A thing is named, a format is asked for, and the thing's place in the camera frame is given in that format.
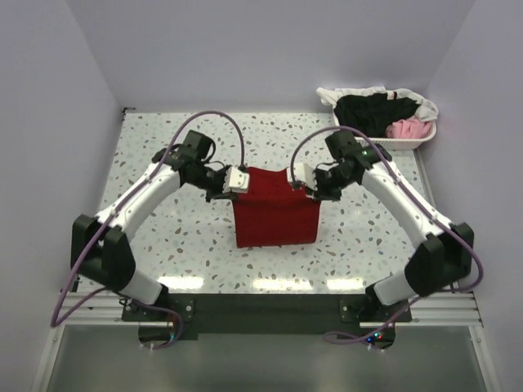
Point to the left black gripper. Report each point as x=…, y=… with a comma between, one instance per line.
x=219, y=194

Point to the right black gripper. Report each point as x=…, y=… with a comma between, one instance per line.
x=320, y=194

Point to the red t shirt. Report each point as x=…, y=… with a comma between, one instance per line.
x=273, y=214

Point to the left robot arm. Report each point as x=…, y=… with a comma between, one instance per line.
x=101, y=247

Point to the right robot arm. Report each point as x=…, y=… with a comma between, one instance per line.
x=442, y=249

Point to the black garment in basket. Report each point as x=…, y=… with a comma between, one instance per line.
x=373, y=114

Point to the pink garment in basket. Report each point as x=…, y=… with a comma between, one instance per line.
x=408, y=129

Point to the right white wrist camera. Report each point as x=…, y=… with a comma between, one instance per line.
x=301, y=175

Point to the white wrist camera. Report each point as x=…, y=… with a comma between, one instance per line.
x=236, y=181
x=301, y=175

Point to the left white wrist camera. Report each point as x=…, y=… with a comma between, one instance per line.
x=236, y=181

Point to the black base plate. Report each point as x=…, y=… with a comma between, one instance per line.
x=188, y=316

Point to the aluminium frame rail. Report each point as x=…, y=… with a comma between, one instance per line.
x=438, y=310

